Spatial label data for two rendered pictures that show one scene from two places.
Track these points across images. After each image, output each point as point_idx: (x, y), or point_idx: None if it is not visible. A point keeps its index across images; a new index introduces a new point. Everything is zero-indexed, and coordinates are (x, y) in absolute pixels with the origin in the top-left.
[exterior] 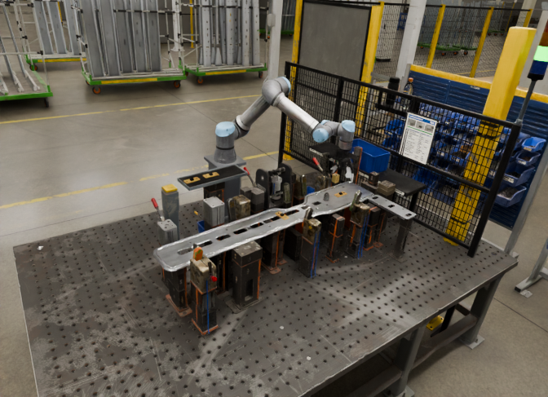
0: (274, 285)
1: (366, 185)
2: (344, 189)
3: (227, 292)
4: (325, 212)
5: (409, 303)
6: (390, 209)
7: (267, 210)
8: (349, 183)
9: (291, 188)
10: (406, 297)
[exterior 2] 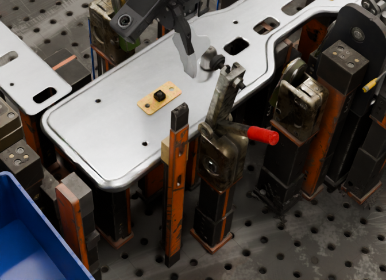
0: (292, 15)
1: (51, 175)
2: (142, 129)
3: None
4: (209, 14)
5: None
6: (18, 40)
7: None
8: (116, 176)
9: (321, 49)
10: (26, 10)
